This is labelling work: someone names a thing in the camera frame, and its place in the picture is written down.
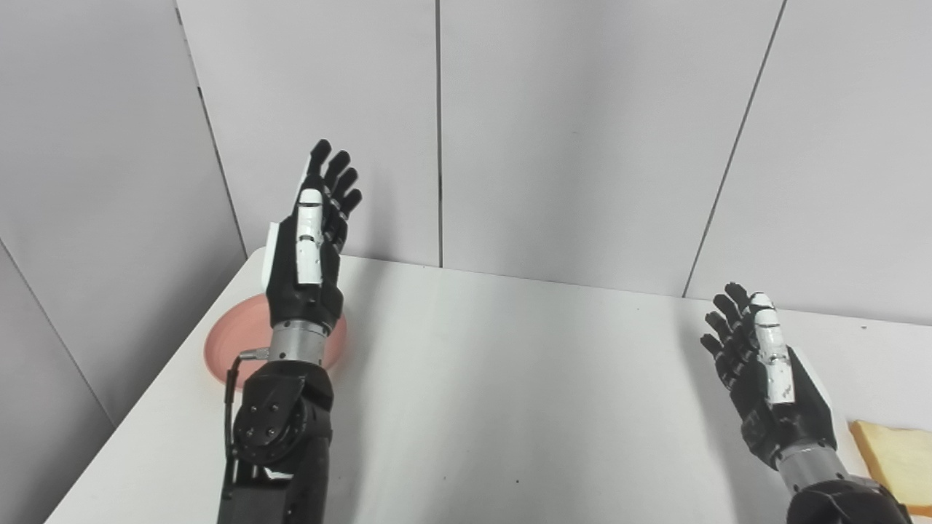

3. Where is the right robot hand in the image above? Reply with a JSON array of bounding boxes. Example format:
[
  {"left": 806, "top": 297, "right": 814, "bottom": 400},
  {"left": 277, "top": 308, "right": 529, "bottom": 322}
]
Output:
[{"left": 700, "top": 282, "right": 838, "bottom": 471}]

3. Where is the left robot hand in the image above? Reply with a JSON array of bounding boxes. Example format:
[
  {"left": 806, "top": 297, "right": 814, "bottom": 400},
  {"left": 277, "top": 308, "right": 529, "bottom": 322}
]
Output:
[{"left": 263, "top": 139, "right": 363, "bottom": 334}]

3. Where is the pink round plate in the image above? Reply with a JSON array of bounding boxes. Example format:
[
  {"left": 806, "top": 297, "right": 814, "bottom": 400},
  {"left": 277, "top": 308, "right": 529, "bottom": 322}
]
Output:
[{"left": 203, "top": 294, "right": 348, "bottom": 391}]

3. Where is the slice of white bread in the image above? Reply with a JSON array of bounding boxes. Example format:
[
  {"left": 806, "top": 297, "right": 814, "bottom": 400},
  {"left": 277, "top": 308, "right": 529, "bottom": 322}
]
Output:
[{"left": 848, "top": 419, "right": 932, "bottom": 517}]

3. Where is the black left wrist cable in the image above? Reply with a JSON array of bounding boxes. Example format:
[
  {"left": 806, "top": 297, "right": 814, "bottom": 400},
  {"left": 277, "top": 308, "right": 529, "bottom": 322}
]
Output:
[{"left": 223, "top": 349, "right": 272, "bottom": 503}]

